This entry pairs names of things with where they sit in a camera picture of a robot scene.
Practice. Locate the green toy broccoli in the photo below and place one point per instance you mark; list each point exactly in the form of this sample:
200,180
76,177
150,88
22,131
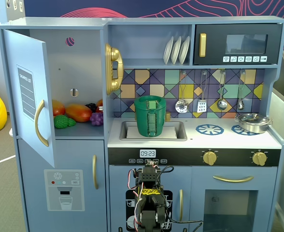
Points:
62,121

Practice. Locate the steel toy skimmer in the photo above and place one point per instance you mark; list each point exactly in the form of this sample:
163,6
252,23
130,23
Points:
182,106

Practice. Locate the black dishwasher rack sticker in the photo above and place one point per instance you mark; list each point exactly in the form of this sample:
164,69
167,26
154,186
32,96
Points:
168,198

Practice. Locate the small wrist camera board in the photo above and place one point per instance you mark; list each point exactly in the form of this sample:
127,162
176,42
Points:
151,164

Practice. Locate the gold toy faucet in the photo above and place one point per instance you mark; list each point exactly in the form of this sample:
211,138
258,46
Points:
168,116

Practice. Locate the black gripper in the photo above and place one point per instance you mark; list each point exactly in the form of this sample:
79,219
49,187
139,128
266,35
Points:
149,174

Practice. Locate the blue wooden toy kitchen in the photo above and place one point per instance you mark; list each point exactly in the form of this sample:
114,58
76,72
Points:
64,154

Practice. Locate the gold toy telephone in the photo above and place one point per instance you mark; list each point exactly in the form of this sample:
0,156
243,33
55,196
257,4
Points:
113,84

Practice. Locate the gold stove knob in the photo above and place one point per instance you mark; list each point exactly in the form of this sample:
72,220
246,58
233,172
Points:
259,158
209,158

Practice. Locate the black toy microwave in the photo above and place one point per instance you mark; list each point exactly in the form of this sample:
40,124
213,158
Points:
238,31

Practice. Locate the grey toy sink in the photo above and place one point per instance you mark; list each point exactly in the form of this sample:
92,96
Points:
180,131

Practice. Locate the blue toy fridge door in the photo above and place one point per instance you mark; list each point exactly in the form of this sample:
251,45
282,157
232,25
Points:
14,96

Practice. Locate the steel toy spoon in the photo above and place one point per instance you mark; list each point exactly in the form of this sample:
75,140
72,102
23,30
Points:
240,105

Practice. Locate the orange yellow toy mango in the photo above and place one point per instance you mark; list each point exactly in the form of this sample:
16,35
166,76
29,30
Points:
78,113

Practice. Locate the green plastic container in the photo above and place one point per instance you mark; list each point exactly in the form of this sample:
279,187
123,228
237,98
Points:
142,120

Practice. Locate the purple toy grapes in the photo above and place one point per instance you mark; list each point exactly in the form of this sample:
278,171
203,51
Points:
96,119

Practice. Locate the white toy plate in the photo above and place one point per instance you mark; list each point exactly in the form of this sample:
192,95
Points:
184,50
175,52
168,52

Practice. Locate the steel toy ladle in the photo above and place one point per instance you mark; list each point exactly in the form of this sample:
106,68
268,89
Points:
222,104

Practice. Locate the small steel toy pot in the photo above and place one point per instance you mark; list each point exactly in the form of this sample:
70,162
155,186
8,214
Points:
253,123

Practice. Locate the red yellow toy fruit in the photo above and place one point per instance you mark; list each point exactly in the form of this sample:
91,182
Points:
58,108

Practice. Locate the steel toy spatula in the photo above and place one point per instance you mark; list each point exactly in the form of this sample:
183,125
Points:
202,106

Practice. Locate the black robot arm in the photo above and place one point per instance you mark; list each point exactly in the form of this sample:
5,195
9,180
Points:
149,217

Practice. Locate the grey ice dispenser sticker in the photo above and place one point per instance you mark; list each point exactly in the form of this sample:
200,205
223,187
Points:
64,193

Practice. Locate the dark purple toy berries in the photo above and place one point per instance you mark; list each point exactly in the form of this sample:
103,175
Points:
91,106

